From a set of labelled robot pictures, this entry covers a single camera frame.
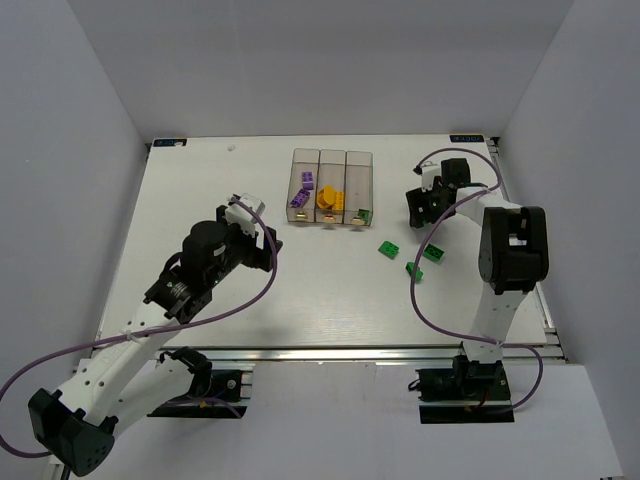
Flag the green lego two-by-two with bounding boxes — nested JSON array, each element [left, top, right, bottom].
[[378, 240, 400, 260]]

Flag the purple long lego brick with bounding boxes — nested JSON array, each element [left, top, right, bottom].
[[289, 189, 311, 208]]

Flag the orange curved lego brick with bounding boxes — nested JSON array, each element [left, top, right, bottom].
[[316, 185, 336, 209]]

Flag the purple small lego brick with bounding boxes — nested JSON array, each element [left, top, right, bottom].
[[301, 171, 315, 191]]

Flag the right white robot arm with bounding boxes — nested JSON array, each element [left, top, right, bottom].
[[406, 157, 549, 365]]

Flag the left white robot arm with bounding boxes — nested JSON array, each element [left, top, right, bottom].
[[28, 194, 282, 477]]

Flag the right blue corner label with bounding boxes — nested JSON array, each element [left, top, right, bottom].
[[449, 134, 485, 143]]

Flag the blue corner label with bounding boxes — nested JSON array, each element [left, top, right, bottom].
[[449, 134, 485, 143], [152, 138, 187, 148]]

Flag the green curved lego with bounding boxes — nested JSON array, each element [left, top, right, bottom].
[[405, 262, 423, 283]]

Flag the left blue corner label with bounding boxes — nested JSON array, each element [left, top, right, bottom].
[[152, 138, 187, 148]]

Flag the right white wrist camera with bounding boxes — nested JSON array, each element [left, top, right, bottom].
[[413, 160, 441, 192]]

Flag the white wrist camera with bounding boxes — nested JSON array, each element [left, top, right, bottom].
[[224, 193, 265, 238], [413, 160, 441, 192]]

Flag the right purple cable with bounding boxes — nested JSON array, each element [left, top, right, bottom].
[[413, 147, 545, 415]]

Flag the purple cable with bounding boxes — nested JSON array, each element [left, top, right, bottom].
[[413, 147, 545, 415], [0, 197, 279, 459]]

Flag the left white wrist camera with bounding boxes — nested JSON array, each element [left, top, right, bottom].
[[224, 193, 265, 238]]

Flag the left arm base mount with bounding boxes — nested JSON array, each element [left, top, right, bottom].
[[148, 349, 253, 420]]

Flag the aluminium front rail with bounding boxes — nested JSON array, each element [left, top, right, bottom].
[[89, 344, 566, 366]]

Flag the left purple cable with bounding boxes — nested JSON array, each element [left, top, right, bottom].
[[0, 197, 279, 459]]

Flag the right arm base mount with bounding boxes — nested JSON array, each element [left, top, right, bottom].
[[407, 354, 514, 425]]

